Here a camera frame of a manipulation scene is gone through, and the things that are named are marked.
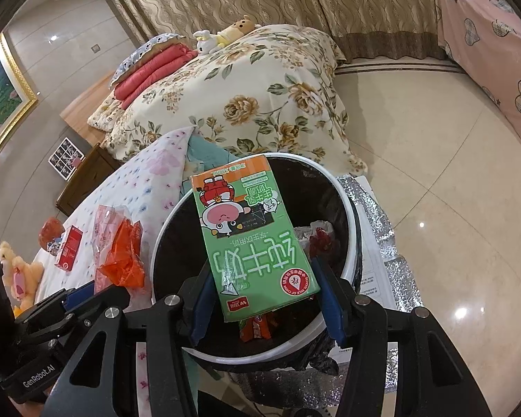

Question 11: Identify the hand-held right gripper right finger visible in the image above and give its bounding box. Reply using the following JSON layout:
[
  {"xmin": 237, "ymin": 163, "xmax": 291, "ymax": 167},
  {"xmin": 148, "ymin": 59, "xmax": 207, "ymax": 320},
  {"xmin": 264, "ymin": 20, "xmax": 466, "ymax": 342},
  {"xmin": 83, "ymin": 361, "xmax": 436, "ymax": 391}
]
[{"xmin": 310, "ymin": 256, "xmax": 487, "ymax": 417}]

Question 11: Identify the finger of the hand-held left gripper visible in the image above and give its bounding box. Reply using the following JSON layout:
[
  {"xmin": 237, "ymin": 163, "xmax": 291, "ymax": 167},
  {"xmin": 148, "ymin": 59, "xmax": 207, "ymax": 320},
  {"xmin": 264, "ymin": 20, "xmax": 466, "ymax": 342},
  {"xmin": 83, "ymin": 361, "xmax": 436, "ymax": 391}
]
[
  {"xmin": 22, "ymin": 287, "xmax": 131, "ymax": 350},
  {"xmin": 13, "ymin": 281, "xmax": 98, "ymax": 326}
]

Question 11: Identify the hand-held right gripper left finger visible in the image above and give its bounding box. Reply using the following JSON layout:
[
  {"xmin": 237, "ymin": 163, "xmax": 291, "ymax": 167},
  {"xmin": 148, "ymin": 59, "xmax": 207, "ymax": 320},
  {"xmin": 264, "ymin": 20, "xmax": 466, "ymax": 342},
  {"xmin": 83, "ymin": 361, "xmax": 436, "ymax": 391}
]
[{"xmin": 43, "ymin": 261, "xmax": 218, "ymax": 417}]

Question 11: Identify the orange snack packet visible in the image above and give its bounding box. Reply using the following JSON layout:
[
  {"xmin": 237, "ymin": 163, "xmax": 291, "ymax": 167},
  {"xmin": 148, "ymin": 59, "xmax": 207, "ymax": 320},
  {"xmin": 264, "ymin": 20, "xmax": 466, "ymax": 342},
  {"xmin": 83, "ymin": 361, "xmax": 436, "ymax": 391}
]
[{"xmin": 239, "ymin": 315, "xmax": 272, "ymax": 342}]

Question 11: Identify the red foil wrapper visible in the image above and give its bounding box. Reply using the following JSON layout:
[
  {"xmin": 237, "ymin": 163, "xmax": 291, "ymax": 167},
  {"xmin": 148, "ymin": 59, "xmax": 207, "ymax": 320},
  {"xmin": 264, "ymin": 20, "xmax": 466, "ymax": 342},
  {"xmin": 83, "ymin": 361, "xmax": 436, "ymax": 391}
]
[{"xmin": 308, "ymin": 230, "xmax": 335, "ymax": 261}]

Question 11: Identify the white rimmed trash bin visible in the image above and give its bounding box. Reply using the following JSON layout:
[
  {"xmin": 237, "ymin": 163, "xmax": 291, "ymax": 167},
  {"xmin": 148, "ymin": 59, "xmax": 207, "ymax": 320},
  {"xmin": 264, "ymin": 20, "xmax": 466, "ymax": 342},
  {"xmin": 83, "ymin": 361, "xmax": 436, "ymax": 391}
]
[{"xmin": 150, "ymin": 153, "xmax": 363, "ymax": 374}]

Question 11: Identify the green milk carton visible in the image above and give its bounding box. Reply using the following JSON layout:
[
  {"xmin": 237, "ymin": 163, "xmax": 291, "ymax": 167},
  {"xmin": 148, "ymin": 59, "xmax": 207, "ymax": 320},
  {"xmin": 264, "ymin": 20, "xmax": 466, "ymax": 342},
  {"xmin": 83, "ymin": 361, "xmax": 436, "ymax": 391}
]
[{"xmin": 190, "ymin": 153, "xmax": 322, "ymax": 323}]

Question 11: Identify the white tissue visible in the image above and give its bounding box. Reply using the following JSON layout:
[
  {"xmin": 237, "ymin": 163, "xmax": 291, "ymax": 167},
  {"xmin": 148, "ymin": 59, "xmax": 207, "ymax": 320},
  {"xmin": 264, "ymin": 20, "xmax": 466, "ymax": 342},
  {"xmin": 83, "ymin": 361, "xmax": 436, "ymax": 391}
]
[{"xmin": 293, "ymin": 221, "xmax": 335, "ymax": 248}]

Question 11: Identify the small red box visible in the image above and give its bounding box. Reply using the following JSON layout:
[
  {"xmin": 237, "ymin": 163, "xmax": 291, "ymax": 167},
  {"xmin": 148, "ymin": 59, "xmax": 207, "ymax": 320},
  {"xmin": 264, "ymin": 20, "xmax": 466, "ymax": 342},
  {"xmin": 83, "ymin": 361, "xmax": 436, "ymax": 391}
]
[{"xmin": 56, "ymin": 225, "xmax": 82, "ymax": 270}]

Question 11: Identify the orange plastic bag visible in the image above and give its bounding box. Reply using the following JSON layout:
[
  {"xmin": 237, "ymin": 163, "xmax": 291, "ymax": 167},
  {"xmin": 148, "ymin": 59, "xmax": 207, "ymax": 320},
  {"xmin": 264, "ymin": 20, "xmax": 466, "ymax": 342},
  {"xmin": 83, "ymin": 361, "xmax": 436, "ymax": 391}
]
[{"xmin": 96, "ymin": 219, "xmax": 147, "ymax": 293}]

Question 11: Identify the beige teddy bear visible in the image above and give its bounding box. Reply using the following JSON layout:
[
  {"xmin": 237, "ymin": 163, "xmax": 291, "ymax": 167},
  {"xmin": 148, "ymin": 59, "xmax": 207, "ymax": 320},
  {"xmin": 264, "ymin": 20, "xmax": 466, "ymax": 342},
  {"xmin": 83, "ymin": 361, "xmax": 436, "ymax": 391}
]
[{"xmin": 0, "ymin": 241, "xmax": 44, "ymax": 311}]

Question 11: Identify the pink clear plastic wrapper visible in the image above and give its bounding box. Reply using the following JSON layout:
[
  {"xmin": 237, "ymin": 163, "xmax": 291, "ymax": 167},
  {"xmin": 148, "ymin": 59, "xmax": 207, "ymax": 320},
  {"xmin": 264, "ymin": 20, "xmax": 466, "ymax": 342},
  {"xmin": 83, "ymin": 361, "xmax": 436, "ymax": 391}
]
[{"xmin": 93, "ymin": 204, "xmax": 126, "ymax": 270}]

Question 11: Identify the red apple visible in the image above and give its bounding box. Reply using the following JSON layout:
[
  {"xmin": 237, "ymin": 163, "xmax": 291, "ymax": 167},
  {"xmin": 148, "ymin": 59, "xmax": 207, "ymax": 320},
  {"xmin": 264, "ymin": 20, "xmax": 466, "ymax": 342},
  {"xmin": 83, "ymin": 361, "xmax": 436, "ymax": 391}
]
[{"xmin": 38, "ymin": 219, "xmax": 65, "ymax": 244}]

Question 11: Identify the silver foil insulation bag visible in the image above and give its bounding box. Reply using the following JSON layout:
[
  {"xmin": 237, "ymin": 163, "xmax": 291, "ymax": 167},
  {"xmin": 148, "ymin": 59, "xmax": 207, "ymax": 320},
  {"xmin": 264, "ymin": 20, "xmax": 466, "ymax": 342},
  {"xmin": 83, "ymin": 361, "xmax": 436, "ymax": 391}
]
[{"xmin": 234, "ymin": 174, "xmax": 422, "ymax": 417}]

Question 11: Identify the wooden nightstand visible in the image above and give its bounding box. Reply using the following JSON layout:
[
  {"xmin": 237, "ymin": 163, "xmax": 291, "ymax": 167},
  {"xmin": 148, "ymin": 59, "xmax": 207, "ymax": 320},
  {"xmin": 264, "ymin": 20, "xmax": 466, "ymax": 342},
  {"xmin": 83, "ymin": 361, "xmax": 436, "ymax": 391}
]
[{"xmin": 56, "ymin": 142, "xmax": 122, "ymax": 218}]

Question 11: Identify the teal cloth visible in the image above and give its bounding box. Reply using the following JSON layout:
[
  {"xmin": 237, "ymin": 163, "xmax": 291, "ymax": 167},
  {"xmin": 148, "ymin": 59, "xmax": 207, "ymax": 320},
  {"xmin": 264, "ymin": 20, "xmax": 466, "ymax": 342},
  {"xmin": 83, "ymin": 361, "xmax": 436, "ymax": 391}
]
[{"xmin": 184, "ymin": 137, "xmax": 239, "ymax": 179}]

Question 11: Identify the wooden headboard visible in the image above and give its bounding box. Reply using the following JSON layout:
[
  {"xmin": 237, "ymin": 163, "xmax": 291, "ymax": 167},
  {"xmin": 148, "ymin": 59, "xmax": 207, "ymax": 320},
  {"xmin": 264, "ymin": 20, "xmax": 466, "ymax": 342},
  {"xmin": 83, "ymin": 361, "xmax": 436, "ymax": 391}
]
[{"xmin": 60, "ymin": 82, "xmax": 114, "ymax": 150}]

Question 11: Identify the cream printed pillow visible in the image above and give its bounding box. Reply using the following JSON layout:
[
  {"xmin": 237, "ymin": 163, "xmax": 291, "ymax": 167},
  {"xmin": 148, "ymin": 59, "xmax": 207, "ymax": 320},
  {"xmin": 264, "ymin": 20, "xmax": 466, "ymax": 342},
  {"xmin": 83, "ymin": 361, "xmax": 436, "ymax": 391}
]
[{"xmin": 87, "ymin": 93, "xmax": 129, "ymax": 131}]

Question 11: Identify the gold framed painting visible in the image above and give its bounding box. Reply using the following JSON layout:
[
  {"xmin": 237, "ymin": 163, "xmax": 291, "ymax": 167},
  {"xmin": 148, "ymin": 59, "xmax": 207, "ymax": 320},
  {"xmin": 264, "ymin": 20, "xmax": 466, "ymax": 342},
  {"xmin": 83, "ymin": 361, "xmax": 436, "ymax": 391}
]
[{"xmin": 0, "ymin": 32, "xmax": 40, "ymax": 166}]

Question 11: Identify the floral quilt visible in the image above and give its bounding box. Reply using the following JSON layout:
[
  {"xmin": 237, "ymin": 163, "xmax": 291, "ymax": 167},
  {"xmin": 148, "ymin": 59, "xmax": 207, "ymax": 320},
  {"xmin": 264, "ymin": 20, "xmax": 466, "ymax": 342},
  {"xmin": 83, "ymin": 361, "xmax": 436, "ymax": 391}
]
[{"xmin": 87, "ymin": 25, "xmax": 367, "ymax": 174}]

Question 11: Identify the folded red blanket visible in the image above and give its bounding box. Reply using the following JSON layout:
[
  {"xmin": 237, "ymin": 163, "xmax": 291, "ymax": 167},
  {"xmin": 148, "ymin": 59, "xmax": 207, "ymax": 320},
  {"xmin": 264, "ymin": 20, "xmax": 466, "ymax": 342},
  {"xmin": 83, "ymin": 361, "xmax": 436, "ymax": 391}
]
[{"xmin": 113, "ymin": 42, "xmax": 198, "ymax": 109}]

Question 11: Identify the blue patterned pillow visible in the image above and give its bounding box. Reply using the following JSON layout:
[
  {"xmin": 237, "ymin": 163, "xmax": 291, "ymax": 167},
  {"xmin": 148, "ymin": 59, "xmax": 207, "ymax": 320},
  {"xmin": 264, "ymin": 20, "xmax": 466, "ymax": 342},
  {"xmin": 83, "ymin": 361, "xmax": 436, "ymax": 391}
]
[{"xmin": 109, "ymin": 34, "xmax": 187, "ymax": 88}]

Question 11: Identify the white bunny plush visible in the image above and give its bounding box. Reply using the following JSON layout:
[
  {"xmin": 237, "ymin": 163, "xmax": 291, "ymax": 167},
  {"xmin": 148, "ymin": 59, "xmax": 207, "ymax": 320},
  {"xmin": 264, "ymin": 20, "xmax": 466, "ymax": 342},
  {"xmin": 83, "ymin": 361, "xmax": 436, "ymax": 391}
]
[{"xmin": 193, "ymin": 30, "xmax": 229, "ymax": 55}]

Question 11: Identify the yellow animal plush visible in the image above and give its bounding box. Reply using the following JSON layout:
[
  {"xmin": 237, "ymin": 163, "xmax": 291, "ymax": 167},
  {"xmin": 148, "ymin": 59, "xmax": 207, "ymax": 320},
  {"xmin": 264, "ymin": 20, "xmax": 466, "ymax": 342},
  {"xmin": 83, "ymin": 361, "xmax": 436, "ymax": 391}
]
[{"xmin": 215, "ymin": 15, "xmax": 263, "ymax": 46}]

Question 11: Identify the pink heart print cloth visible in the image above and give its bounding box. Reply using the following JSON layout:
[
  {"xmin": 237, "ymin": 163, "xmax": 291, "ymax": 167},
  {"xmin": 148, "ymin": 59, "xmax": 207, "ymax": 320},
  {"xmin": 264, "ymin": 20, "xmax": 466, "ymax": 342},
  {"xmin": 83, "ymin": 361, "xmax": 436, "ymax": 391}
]
[{"xmin": 434, "ymin": 0, "xmax": 521, "ymax": 155}]

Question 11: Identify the beige patterned curtain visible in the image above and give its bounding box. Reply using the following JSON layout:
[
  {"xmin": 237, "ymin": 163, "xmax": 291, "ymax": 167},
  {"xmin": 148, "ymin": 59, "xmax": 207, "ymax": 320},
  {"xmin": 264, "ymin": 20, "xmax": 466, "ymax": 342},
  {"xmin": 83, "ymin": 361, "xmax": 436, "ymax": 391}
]
[{"xmin": 100, "ymin": 0, "xmax": 465, "ymax": 64}]

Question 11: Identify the photo collage frame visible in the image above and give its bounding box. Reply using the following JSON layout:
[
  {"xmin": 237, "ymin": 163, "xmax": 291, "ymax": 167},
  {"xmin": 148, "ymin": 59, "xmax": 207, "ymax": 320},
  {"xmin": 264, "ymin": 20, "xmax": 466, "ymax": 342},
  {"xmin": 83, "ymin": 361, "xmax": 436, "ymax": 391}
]
[{"xmin": 48, "ymin": 137, "xmax": 85, "ymax": 181}]

